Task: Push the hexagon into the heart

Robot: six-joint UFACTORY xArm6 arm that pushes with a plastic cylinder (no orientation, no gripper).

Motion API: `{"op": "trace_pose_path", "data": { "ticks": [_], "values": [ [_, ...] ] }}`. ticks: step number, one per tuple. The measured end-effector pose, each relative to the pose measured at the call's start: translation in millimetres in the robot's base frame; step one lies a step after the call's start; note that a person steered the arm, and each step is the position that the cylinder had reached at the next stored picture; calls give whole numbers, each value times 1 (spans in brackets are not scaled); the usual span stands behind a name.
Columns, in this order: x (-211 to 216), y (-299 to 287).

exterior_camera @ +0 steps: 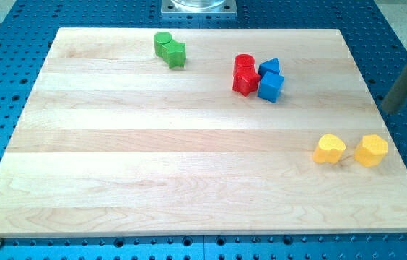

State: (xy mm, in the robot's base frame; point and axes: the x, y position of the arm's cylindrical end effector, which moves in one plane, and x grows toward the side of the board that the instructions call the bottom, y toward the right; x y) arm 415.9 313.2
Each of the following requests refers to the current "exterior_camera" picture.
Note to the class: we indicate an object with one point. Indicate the wooden board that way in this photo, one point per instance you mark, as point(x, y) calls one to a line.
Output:
point(112, 142)

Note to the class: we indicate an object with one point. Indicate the green cylinder block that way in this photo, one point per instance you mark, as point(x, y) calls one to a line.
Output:
point(161, 38)

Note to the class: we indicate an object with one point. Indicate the green star block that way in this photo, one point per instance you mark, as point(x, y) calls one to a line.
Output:
point(174, 54)

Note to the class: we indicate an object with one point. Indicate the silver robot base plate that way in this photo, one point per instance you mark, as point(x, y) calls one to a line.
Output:
point(178, 8)

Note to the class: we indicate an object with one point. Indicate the red cylinder block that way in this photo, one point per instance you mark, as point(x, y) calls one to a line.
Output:
point(243, 61)

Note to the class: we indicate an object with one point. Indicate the blue cube block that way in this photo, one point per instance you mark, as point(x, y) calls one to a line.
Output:
point(270, 86)

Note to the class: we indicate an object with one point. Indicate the yellow heart block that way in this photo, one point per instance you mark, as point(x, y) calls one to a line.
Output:
point(329, 149)

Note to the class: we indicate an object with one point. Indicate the yellow hexagon block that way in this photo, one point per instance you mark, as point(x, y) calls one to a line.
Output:
point(371, 150)

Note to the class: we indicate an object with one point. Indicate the red star block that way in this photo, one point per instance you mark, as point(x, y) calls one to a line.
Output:
point(245, 81)

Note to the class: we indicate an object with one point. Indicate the blue triangle block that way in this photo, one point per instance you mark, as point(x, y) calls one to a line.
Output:
point(271, 66)

